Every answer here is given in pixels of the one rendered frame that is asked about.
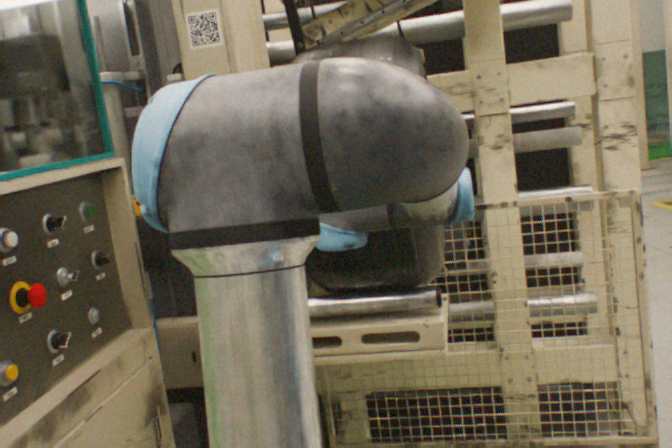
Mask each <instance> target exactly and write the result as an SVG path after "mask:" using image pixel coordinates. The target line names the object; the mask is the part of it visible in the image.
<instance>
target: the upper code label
mask: <svg viewBox="0 0 672 448"><path fill-rule="evenodd" d="M184 16H185V22H187V29H188V35H189V42H190V48H191V50H194V49H200V48H207V47H214V46H221V45H224V42H223V35H222V28H220V21H219V14H218V9H214V10H208V11H201V12H195V13H189V14H184Z"/></svg>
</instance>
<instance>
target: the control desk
mask: <svg viewBox="0 0 672 448"><path fill-rule="evenodd" d="M153 324H154V318H153V313H152V307H151V301H150V295H149V290H147V283H146V278H145V272H144V267H143V260H142V255H141V249H140V243H139V237H138V231H137V225H136V219H135V214H134V207H133V202H132V196H131V191H130V184H128V179H127V173H126V167H125V161H124V158H109V159H104V160H99V161H94V162H89V163H85V164H79V165H74V166H70V167H64V168H59V169H55V170H49V171H45V173H42V172H40V174H35V175H30V176H25V177H21V178H15V179H10V180H6V181H0V448H176V444H174V440H175V439H173V432H172V427H171V420H170V415H169V409H168V403H167V397H166V392H165V385H164V380H163V374H162V368H161V362H160V357H159V350H158V345H157V339H156V333H155V328H152V325H153Z"/></svg>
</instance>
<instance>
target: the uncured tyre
mask: <svg viewBox="0 0 672 448"><path fill-rule="evenodd" d="M335 54H339V56H335ZM380 55H386V56H394V65H395V66H398V67H401V68H403V69H405V70H409V71H411V72H413V73H415V74H418V75H419V77H421V78H423V79H425V80H427V81H428V79H427V73H426V70H425V67H423V63H422V60H421V56H420V52H419V50H418V49H417V48H416V47H414V46H413V45H412V44H410V43H409V42H407V41H406V39H403V38H402V37H401V36H395V35H380V36H373V37H366V39H359V40H353V41H345V42H339V43H332V44H325V45H318V46H314V47H311V48H308V49H306V50H304V51H302V52H300V53H299V54H298V57H297V58H296V59H295V61H293V62H292V63H291V65H296V64H303V63H310V62H318V61H322V60H325V59H334V58H363V59H368V60H375V61H378V57H380ZM328 56H334V57H328ZM321 57H326V58H321ZM314 58H320V59H314ZM307 59H313V60H307ZM443 254H445V242H444V226H443V224H439V225H429V226H417V227H405V228H395V229H387V231H378V232H368V235H367V242H366V244H365V245H363V246H361V247H358V248H353V249H345V251H335V252H326V251H321V249H319V248H318V247H317V246H315V247H314V248H313V249H311V252H310V253H309V254H308V256H307V257H306V260H305V262H304V266H305V274H306V275H307V276H308V277H309V278H310V279H311V280H314V281H315V282H316V283H317V284H318V285H320V286H321V287H322V288H323V290H324V291H326V292H327V293H330V294H345V293H359V292H372V291H385V290H399V289H413V288H423V287H427V285H429V284H430V283H431V281H432V280H433V279H434V278H435V277H436V276H437V275H438V274H439V273H440V272H441V271H442V266H443Z"/></svg>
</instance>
